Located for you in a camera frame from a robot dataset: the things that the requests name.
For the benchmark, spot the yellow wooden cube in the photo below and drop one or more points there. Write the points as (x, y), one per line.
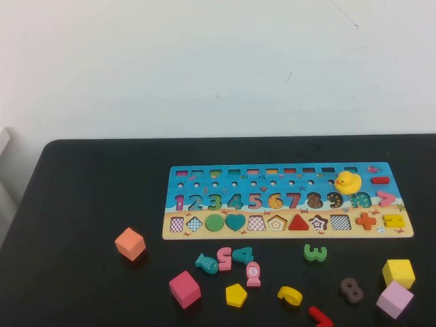
(399, 272)

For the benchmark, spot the yellow equals sign piece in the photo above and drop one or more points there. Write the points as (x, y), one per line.
(393, 221)

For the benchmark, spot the yellow rubber duck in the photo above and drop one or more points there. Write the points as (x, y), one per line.
(347, 184)

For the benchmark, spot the yellow pentagon piece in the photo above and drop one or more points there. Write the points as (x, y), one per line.
(236, 295)

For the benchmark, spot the green number three piece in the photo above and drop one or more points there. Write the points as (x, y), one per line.
(315, 253)

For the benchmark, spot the white furniture edge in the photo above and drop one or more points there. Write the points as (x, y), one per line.
(7, 163)

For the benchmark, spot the orange wooden cube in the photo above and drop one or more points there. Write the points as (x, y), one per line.
(130, 244)

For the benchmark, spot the pink wooden fish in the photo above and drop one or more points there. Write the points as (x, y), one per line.
(253, 274)

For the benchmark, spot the pink greater-than sign piece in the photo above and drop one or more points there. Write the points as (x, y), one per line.
(388, 199)

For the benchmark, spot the blue number puzzle board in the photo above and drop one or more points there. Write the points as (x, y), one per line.
(306, 189)

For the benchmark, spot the orange plus sign piece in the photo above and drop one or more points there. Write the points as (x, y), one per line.
(366, 221)

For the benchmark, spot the red number seven piece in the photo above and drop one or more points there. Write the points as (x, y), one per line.
(319, 316)

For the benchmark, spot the teal number four piece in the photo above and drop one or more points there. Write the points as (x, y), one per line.
(246, 255)

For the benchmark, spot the magenta wooden cube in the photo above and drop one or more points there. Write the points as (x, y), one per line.
(184, 290)

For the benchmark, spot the brown number eight piece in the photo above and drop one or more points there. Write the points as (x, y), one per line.
(351, 290)

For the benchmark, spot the red minus sign piece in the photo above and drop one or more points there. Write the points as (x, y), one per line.
(380, 180)

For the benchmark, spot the light pink wooden cube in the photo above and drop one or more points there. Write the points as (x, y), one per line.
(394, 299)

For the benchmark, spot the teal wooden fish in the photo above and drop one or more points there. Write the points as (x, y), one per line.
(206, 264)

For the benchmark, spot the teal heart piece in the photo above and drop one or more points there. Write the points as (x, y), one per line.
(235, 221)

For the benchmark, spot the red triangle piece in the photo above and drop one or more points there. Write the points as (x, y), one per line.
(298, 225)

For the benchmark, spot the green circle piece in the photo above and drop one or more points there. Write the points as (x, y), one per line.
(215, 223)

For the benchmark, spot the yellow number six piece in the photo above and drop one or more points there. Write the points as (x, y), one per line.
(291, 295)

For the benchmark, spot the pink number five piece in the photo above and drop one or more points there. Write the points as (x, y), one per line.
(225, 259)

